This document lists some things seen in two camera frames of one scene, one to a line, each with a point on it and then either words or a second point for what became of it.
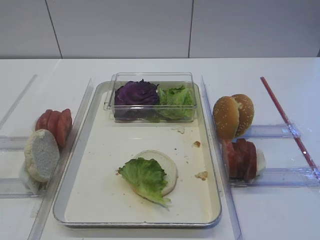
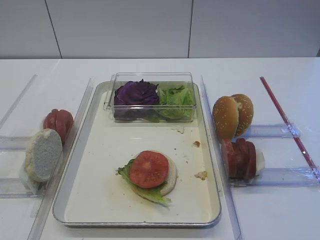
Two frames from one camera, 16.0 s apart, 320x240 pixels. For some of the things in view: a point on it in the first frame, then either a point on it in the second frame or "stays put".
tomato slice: [42, 122] → [50, 120]
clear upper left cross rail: [13, 143] stays put
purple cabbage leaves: [135, 100] stays put
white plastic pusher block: [260, 161] stays put
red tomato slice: [64, 125] → [148, 169]
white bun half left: [42, 154] stays put
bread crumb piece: [202, 175] stays put
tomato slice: [53, 122] → [64, 122]
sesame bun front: [226, 117] stays put
